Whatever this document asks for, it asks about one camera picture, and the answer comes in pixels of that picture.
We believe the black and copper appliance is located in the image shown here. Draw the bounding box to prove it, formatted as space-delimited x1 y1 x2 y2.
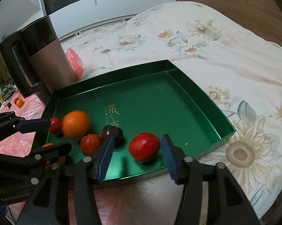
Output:
0 16 78 103

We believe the floral bed duvet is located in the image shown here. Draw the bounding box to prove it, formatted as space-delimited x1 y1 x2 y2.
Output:
62 2 282 218

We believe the wooden headboard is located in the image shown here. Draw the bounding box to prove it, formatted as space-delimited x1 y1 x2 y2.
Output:
176 0 282 47

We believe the pink plastic sheet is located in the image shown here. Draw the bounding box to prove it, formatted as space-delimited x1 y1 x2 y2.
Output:
0 48 83 157

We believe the pile of green leaves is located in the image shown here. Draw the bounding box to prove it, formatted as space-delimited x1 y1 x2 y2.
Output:
1 83 17 102

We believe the red apple group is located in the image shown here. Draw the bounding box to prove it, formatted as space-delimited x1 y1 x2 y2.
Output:
48 117 62 135

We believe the large orange group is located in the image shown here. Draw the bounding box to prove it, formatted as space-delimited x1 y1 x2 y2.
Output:
62 110 90 140

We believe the green shallow box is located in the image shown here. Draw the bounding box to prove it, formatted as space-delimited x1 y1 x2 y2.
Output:
42 60 235 184

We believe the small orange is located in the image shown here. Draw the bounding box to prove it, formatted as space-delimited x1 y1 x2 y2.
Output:
45 153 66 172

